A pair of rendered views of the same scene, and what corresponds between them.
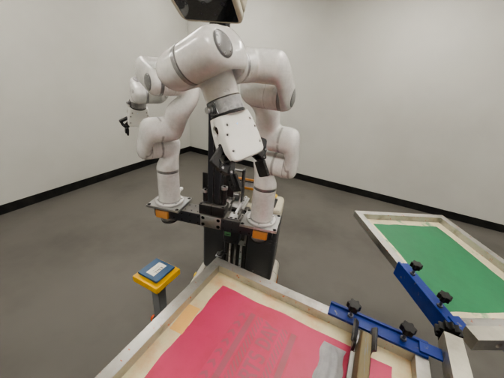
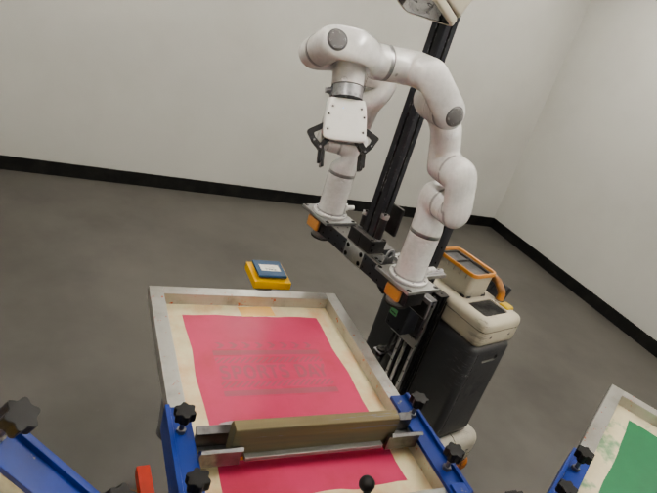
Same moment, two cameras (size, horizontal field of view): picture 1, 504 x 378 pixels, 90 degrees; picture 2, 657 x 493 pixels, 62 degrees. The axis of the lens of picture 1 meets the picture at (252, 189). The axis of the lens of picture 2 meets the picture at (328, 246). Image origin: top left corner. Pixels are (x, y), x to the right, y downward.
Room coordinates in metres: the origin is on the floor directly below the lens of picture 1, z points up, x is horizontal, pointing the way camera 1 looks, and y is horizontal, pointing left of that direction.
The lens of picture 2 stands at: (-0.45, -0.76, 1.85)
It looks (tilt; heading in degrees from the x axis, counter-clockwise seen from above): 24 degrees down; 36
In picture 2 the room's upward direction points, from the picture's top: 17 degrees clockwise
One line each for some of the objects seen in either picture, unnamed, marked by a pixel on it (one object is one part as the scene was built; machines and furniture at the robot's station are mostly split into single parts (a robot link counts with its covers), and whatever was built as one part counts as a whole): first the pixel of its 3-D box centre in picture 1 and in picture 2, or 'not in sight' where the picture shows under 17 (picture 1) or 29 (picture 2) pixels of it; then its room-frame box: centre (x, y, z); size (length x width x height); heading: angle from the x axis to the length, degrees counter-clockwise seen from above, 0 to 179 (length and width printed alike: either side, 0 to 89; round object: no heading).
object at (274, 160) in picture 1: (268, 169); (436, 210); (0.95, -0.06, 1.37); 0.13 x 0.10 x 0.16; 67
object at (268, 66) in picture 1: (263, 82); (423, 89); (0.75, 0.00, 1.70); 0.21 x 0.15 x 0.16; 157
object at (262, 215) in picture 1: (263, 202); (419, 254); (0.96, -0.06, 1.21); 0.16 x 0.13 x 0.15; 169
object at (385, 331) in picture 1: (373, 332); (424, 448); (0.57, -0.44, 0.97); 0.30 x 0.05 x 0.07; 65
